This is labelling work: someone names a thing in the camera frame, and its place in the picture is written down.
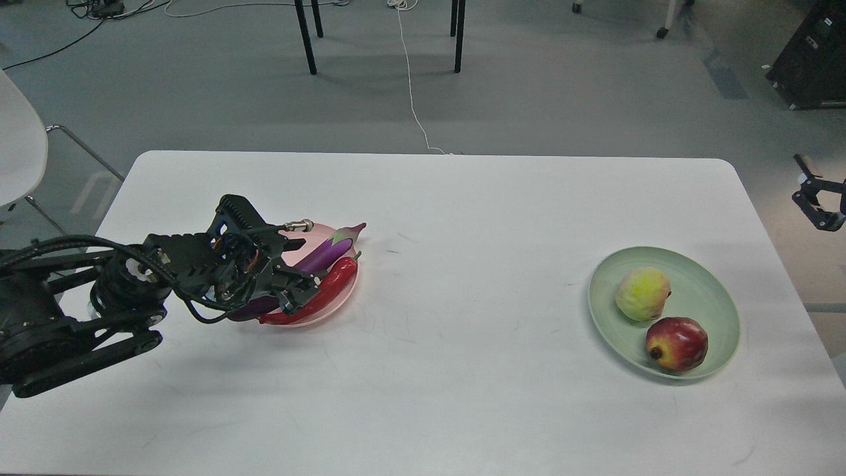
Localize black equipment case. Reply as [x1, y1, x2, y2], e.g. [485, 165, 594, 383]
[765, 1, 845, 110]

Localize yellow-green guava fruit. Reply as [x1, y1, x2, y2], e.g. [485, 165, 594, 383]
[615, 267, 672, 322]

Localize red pomegranate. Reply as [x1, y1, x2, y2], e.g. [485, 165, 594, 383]
[644, 317, 709, 372]

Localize red chili pepper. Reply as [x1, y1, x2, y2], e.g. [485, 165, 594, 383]
[258, 252, 362, 327]

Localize green plate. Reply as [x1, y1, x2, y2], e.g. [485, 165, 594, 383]
[587, 246, 742, 381]

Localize chair caster legs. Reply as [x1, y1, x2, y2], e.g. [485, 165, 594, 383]
[571, 1, 698, 40]

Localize white floor cable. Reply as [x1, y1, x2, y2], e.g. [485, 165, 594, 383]
[387, 0, 455, 156]

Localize black floor cables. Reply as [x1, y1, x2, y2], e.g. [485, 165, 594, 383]
[0, 0, 173, 71]

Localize purple eggplant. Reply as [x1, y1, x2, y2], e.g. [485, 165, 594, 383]
[227, 222, 367, 322]

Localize black table legs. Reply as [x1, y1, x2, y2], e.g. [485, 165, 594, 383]
[293, 1, 466, 75]

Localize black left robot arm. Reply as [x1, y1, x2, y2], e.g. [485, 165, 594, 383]
[1, 194, 318, 399]

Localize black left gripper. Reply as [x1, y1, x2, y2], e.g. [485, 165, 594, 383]
[144, 194, 319, 315]

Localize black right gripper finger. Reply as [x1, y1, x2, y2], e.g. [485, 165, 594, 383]
[792, 153, 845, 232]

